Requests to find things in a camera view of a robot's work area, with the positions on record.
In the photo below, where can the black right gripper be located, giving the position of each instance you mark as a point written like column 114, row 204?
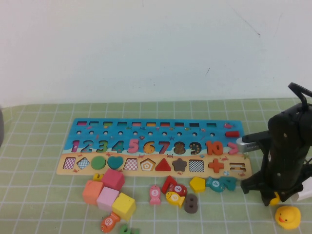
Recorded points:
column 282, row 156

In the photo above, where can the yellow number six piece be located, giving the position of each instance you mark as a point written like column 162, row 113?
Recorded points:
column 274, row 199

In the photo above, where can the teal number four piece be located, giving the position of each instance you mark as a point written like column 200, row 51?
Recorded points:
column 230, row 186

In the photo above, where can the pink greater-than sign piece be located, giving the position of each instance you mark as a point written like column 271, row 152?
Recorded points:
column 231, row 151

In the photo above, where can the orange plus sign piece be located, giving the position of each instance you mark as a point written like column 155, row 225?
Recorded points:
column 216, row 165

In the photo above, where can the red minus sign piece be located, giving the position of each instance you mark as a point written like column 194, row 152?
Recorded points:
column 232, row 134

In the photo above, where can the yellow pentagon piece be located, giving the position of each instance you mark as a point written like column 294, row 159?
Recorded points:
column 197, row 185

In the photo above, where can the orange number ten piece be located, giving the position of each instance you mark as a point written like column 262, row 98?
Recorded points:
column 208, row 148

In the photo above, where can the brown number eight piece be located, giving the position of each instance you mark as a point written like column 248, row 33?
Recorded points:
column 191, row 203

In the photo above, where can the brown star piece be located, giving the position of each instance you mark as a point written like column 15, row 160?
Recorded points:
column 180, row 165

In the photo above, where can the yellow fish piece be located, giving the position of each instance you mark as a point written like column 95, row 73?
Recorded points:
column 174, row 198

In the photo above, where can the red number seven piece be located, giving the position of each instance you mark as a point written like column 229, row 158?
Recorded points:
column 168, row 184

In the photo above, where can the red triangle piece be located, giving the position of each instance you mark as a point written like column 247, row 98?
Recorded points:
column 162, row 166

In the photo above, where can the ocean themed wooden puzzle board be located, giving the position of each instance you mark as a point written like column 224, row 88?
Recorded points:
column 156, row 156

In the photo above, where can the pink number five piece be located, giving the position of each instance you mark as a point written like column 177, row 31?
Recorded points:
column 131, row 143

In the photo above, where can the teal heart piece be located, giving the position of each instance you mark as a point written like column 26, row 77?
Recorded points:
column 115, row 162

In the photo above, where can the green number three piece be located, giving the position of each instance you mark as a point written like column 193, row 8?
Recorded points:
column 104, row 149

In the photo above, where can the green circle piece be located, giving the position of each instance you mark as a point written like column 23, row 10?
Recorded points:
column 98, row 162

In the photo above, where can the yellow rubber duck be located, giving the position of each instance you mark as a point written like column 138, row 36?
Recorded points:
column 288, row 214

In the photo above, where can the teal fish numbered four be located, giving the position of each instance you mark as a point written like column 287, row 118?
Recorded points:
column 214, row 184

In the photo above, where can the red fish numbered seven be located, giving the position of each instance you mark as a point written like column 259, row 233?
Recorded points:
column 178, row 188

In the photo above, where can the pink fish numbered five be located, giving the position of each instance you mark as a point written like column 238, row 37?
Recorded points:
column 154, row 193

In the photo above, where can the yellow wooden cube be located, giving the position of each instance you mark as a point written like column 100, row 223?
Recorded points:
column 124, row 206

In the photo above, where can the magenta wooden cube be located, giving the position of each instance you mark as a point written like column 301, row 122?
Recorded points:
column 113, row 179

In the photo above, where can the pink wooden cube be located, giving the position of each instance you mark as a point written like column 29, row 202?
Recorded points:
column 107, row 198

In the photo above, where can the orange fish numbered ten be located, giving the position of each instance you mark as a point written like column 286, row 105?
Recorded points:
column 108, row 221

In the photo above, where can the orange wooden cube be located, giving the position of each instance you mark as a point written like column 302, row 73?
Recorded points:
column 92, row 192

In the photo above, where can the green checkered tablecloth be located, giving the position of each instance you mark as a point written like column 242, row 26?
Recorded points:
column 36, row 182

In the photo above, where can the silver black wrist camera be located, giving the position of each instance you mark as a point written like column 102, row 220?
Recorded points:
column 253, row 146

